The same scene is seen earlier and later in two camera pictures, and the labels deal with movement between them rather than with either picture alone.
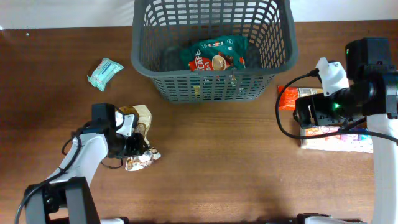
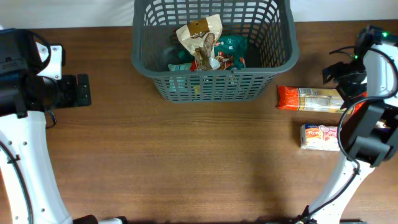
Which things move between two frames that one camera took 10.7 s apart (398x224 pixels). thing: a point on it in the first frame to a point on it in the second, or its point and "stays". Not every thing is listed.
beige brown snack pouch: [142, 124] to [199, 37]
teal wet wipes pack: [102, 72] to [184, 66]
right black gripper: [316, 102] to [346, 93]
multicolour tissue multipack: [356, 142] stays
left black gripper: [138, 147] to [72, 98]
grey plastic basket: [161, 27] stays
